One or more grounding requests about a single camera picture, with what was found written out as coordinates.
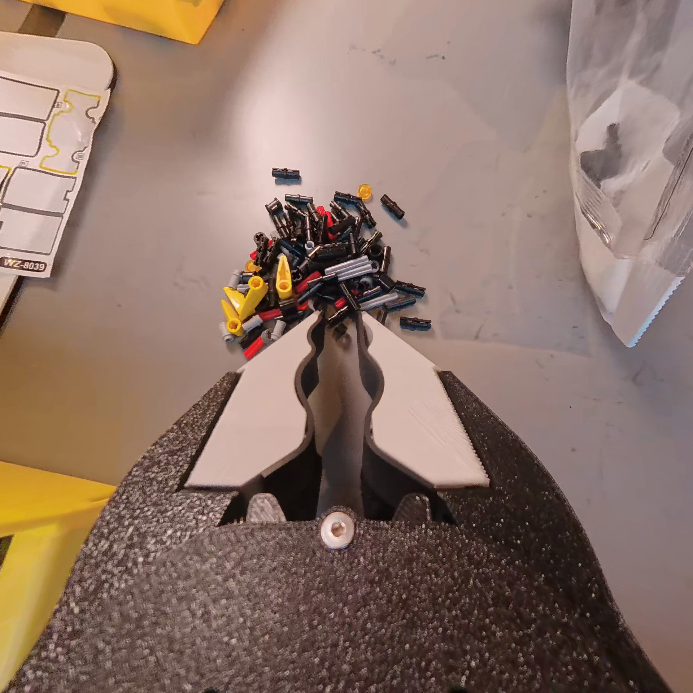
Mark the yellow flat box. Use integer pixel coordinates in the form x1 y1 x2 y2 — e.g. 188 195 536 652
0 461 118 685

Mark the clear plastic bag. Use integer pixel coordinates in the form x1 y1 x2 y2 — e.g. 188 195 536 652
567 0 693 349

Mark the pile of mixed small plastic parts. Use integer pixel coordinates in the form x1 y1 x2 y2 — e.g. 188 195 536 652
220 166 433 359

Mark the grey desk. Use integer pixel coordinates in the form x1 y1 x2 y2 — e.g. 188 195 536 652
0 0 693 693

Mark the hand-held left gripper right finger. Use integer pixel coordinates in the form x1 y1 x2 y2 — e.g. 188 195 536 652
349 312 490 489

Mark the yellow storage bin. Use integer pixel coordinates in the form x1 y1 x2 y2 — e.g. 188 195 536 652
49 0 226 46

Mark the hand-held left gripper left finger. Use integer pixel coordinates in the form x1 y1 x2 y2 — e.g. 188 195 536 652
187 312 328 494

